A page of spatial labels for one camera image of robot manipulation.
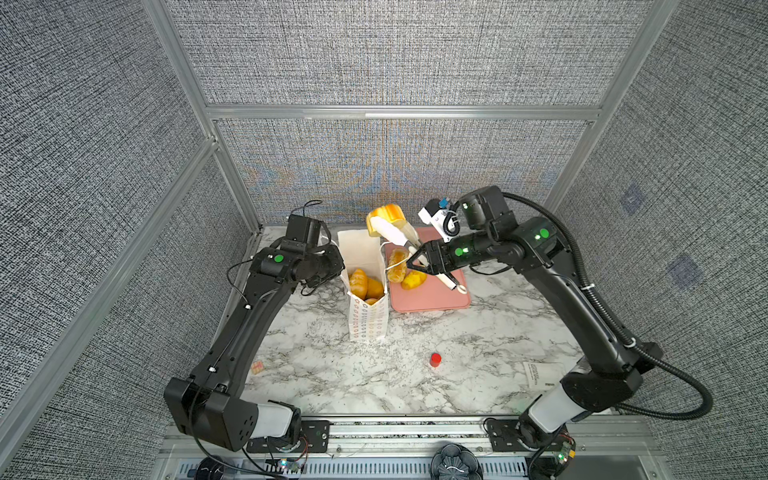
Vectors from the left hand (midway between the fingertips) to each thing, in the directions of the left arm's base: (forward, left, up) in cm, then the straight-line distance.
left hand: (345, 264), depth 76 cm
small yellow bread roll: (+10, -20, -22) cm, 31 cm away
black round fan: (-41, -24, -24) cm, 53 cm away
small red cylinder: (-17, -23, -23) cm, 37 cm away
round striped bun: (+1, -3, -10) cm, 10 cm away
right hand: (-7, -16, +10) cm, 20 cm away
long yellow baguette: (-10, -6, -1) cm, 12 cm away
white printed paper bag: (+9, -5, -5) cm, 11 cm away
